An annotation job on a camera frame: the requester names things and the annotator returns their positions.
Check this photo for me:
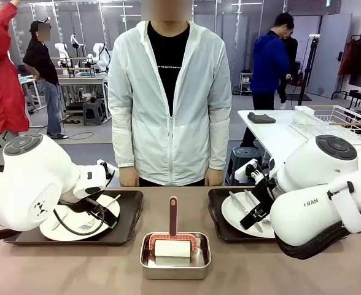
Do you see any dark brown serving tray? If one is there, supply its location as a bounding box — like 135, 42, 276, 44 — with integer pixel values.
208, 187, 278, 243
2, 189, 144, 246

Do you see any black cable sleeve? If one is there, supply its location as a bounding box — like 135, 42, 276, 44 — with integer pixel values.
274, 205, 361, 261

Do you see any white background desk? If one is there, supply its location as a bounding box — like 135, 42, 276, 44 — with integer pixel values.
18, 76, 48, 115

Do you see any red handled lint roller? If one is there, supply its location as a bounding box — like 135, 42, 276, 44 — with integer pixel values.
146, 195, 200, 267

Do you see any white background workbench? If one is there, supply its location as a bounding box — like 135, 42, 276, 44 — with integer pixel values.
56, 74, 109, 121

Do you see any person's left hand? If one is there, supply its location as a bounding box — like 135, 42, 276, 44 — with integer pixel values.
205, 167, 225, 187

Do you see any person's right forearm white sleeve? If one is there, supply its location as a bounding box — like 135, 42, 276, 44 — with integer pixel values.
107, 104, 138, 168

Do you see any white round plate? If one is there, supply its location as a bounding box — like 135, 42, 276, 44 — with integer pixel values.
220, 191, 276, 239
39, 192, 121, 242

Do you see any person in white jacket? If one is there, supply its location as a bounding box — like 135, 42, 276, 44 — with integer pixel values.
107, 0, 232, 187

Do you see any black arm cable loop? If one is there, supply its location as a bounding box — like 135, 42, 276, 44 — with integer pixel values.
53, 204, 107, 236

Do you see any black floor cable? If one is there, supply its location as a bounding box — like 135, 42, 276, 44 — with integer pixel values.
47, 131, 95, 140

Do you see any person in blue hoodie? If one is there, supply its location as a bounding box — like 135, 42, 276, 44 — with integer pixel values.
240, 12, 295, 148

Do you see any folded grey cloth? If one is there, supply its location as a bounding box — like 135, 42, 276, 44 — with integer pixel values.
247, 111, 276, 125

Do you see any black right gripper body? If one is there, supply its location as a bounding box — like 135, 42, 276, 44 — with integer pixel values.
249, 176, 287, 216

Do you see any red hanging garment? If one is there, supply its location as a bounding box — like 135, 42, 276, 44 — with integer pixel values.
338, 39, 357, 77

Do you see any person in black clothes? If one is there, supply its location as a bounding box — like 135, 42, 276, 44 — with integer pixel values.
277, 29, 300, 110

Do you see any person's left forearm white sleeve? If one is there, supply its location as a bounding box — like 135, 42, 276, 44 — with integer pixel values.
206, 107, 232, 170

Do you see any black clothes rack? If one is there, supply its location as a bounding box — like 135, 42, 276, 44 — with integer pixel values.
338, 33, 361, 93

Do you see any rectangular steel tray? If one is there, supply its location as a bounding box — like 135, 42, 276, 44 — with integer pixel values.
139, 232, 212, 280

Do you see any white arm strap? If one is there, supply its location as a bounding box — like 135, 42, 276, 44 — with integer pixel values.
326, 181, 361, 234

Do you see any grey plastic stool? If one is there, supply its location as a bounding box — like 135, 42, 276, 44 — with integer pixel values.
82, 100, 106, 127
225, 146, 266, 187

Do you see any black stand with white box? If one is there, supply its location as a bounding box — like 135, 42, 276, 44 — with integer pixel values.
297, 33, 321, 107

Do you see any white wire dish rack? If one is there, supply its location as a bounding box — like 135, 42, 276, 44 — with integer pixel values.
289, 104, 361, 146

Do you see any white shoe rack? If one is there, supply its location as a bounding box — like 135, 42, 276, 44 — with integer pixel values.
239, 71, 255, 96

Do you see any person's right hand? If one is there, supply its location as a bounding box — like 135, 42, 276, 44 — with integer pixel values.
118, 165, 140, 187

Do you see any silver fork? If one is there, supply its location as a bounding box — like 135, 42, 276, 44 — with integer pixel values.
77, 194, 122, 232
244, 189, 272, 229

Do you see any clear plastic container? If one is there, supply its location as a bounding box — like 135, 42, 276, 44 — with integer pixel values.
293, 105, 315, 125

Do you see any silver knife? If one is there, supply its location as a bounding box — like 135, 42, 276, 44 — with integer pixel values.
228, 191, 263, 233
50, 211, 71, 231

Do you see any person in black shirt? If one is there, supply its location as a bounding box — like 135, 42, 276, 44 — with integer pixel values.
22, 18, 68, 140

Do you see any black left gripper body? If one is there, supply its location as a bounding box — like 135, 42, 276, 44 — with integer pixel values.
60, 196, 104, 216

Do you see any white side table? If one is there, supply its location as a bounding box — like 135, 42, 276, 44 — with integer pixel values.
237, 108, 361, 173

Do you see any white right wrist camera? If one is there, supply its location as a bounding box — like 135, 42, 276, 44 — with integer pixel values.
234, 159, 269, 185

